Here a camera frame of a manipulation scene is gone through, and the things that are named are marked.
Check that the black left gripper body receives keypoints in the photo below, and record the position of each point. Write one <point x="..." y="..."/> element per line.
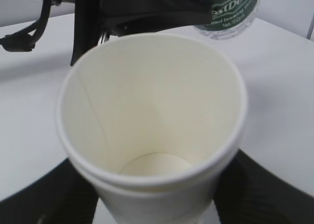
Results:
<point x="88" y="27"/>

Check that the white paper cup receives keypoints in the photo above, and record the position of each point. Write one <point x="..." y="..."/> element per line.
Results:
<point x="151" y="121"/>

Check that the clear green-label water bottle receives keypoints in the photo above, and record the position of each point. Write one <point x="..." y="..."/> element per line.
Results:
<point x="229" y="18"/>

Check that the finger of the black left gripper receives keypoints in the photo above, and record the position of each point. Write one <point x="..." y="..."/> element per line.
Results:
<point x="126" y="17"/>

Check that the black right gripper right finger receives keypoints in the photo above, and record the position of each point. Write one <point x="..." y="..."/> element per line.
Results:
<point x="247" y="193"/>

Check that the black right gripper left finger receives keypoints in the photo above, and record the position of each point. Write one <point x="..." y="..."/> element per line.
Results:
<point x="62" y="196"/>

